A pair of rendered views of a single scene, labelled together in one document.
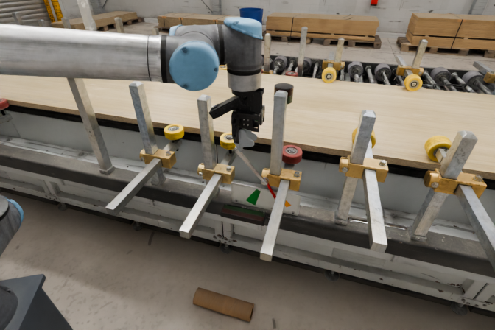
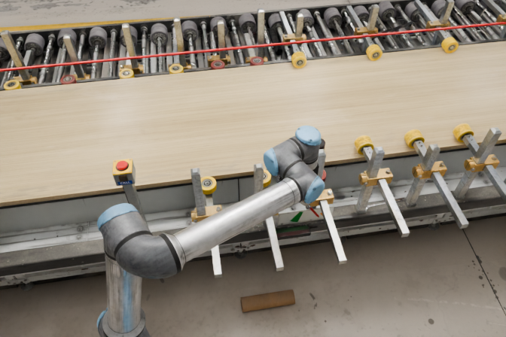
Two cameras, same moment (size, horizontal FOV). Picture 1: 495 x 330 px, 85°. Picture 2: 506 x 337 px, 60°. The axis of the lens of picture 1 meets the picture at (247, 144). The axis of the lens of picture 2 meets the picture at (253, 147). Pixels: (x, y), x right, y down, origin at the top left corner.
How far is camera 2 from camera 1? 120 cm
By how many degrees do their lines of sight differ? 24
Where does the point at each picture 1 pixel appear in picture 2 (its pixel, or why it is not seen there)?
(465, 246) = (438, 198)
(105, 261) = not seen: hidden behind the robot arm
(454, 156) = (429, 159)
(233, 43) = (309, 152)
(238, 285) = (269, 280)
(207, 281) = (240, 289)
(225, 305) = (271, 301)
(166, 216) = not seen: hidden behind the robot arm
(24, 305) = not seen: outside the picture
